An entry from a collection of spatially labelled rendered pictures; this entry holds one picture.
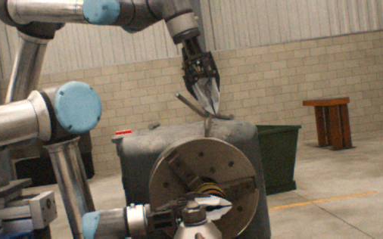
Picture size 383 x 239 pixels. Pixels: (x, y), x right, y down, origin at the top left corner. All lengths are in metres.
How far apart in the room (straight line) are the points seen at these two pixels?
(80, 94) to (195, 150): 0.42
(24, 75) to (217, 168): 0.67
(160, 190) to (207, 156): 0.16
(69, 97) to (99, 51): 10.43
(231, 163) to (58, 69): 10.32
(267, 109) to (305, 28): 2.16
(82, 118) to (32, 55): 0.52
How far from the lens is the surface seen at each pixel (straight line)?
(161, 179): 1.35
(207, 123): 1.38
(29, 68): 1.57
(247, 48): 11.68
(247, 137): 1.53
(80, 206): 1.25
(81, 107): 1.08
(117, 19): 1.17
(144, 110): 11.34
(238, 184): 1.32
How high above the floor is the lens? 1.35
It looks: 5 degrees down
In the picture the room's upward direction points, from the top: 8 degrees counter-clockwise
